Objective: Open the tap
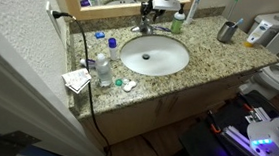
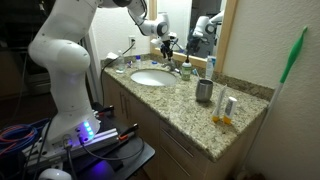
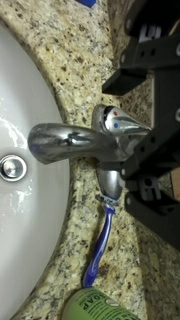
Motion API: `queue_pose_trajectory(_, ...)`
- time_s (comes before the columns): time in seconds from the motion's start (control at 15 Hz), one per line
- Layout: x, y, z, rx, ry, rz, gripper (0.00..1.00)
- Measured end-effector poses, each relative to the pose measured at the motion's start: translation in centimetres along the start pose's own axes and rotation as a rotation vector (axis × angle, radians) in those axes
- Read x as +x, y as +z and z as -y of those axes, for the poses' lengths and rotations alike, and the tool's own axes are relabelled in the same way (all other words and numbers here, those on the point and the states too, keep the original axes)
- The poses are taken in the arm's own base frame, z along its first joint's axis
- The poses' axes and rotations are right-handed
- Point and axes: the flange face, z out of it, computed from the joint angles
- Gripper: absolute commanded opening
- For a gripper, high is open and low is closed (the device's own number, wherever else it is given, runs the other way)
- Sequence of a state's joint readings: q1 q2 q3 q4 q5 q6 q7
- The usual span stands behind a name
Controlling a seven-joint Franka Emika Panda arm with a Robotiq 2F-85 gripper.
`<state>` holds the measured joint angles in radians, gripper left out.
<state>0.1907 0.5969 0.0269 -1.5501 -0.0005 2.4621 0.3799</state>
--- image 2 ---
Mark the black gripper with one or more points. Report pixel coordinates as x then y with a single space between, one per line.
167 45

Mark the chrome sink tap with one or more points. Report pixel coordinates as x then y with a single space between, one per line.
170 65

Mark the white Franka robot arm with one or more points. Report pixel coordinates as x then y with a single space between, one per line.
63 60

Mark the small blue case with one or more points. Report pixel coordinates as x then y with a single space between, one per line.
154 63

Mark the green soap pump bottle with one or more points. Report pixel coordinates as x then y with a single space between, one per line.
186 70

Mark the white oval sink basin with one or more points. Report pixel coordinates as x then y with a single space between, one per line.
153 77

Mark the small white bottle blue cap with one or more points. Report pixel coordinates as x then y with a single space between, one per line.
138 62

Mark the blue toothbrush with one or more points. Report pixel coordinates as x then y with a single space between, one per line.
196 73

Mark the small purple tube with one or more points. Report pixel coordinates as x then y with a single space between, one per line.
129 64

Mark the white blue toothpaste tube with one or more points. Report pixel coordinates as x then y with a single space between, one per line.
210 68

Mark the clear plastic water bottle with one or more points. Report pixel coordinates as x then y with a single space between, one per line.
120 61

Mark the steel cup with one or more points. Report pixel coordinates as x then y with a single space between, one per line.
204 90

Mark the white green contact lens case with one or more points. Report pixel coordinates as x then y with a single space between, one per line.
119 71

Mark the white paper cards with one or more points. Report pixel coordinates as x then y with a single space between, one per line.
111 55

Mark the wooden framed mirror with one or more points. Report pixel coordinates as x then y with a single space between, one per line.
230 30

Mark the tall white tube orange cap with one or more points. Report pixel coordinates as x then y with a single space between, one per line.
220 103

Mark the beige vanity cabinet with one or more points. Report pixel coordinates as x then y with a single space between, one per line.
150 133

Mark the short white tube orange cap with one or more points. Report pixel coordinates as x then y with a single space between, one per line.
230 110

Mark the black orange clamp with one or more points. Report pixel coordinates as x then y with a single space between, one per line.
128 131
105 110

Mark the black robot cart platform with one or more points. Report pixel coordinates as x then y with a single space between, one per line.
130 156

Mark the white wall outlet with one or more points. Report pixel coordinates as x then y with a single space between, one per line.
132 41

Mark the white door frame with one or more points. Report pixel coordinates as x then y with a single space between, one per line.
90 66

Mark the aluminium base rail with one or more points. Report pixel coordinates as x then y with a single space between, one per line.
100 138

